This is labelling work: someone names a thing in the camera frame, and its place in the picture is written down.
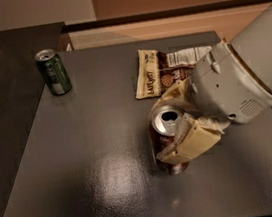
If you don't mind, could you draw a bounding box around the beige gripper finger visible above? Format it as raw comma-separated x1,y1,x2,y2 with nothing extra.
149,78,198,116
156,113,231,165

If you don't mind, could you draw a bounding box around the red coke can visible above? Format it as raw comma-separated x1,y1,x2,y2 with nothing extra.
149,105,189,175

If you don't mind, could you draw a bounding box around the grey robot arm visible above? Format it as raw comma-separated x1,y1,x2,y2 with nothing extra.
152,5,272,165

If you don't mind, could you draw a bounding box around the green soda can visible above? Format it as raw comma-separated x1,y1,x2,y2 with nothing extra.
35,49,72,96

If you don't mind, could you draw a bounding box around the brown chip bag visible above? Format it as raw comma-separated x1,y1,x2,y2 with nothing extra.
136,45,212,99

